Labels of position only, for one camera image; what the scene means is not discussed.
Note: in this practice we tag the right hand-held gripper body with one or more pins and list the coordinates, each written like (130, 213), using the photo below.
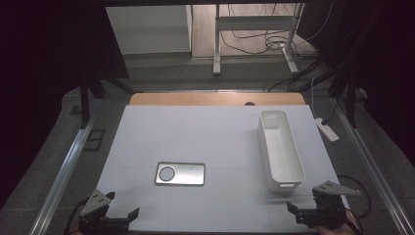
(326, 204)

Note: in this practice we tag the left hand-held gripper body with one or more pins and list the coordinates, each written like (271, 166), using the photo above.
(94, 204)

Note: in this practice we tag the white storage bin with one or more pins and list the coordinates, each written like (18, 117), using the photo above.
(282, 153)

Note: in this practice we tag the grey phone case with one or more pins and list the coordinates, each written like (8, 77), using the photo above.
(180, 173)

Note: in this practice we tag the person's right hand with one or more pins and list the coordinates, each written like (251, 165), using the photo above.
(339, 230)

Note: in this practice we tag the white power strip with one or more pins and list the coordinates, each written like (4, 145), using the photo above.
(327, 129)

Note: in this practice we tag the black metal stand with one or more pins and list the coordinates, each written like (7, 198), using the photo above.
(85, 101)
(350, 98)

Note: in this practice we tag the white table board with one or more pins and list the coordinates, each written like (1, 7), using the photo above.
(208, 137)

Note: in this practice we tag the black curtain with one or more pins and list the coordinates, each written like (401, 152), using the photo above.
(49, 65)
(385, 65)

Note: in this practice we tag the white cabinet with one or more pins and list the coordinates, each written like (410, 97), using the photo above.
(148, 29)

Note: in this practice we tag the aluminium rail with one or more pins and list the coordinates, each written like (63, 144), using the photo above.
(67, 169)
(372, 160)

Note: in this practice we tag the black floor frame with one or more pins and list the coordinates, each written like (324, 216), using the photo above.
(94, 139)

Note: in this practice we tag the white metal desk frame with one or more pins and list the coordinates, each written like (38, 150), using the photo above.
(257, 23)

